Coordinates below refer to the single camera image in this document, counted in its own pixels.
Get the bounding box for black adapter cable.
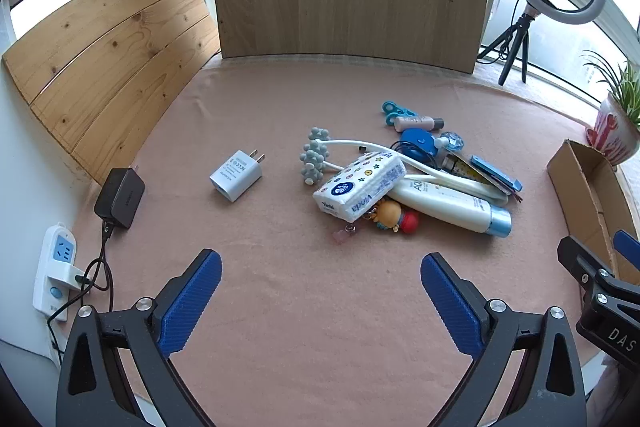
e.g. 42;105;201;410
46;219;116;365

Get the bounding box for grey ball roller massager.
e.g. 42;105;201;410
299;127;511;208

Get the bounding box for blue reel with cable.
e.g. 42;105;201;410
390;128;441;162

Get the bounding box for blue phone stand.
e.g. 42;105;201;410
470;155;523;192

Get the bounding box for spider plant in red-white pot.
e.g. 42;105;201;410
580;49;640;166

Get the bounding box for small white pink bottle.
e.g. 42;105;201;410
394;114;445;132

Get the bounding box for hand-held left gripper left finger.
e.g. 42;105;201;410
56;248;223;427

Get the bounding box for white patterned tissue pack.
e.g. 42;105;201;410
312;152;407;223

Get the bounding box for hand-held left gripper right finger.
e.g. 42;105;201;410
420;252;587;427

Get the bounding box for knotty pine wood board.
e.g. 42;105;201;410
1;0;222;185

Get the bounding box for cartoon figure keychain red hat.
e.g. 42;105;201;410
332;199;421;246

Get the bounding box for blue plastic clip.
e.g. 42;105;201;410
381;101;420;126

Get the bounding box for black printed card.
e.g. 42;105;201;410
460;159;525;204

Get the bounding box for white power strip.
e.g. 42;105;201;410
32;222;86;323

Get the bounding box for clear blue faceted bottle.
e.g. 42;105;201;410
434;131;466;152

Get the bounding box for white wall charger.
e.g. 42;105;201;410
209;149;266;202

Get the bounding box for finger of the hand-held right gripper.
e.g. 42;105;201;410
614;229;640;285
557;235;618;303

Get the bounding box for white lotion tube blue cap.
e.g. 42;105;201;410
387;177;513;239

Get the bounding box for cardboard box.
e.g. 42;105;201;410
546;139;640;285

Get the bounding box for black power adapter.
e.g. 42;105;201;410
94;167;146;230

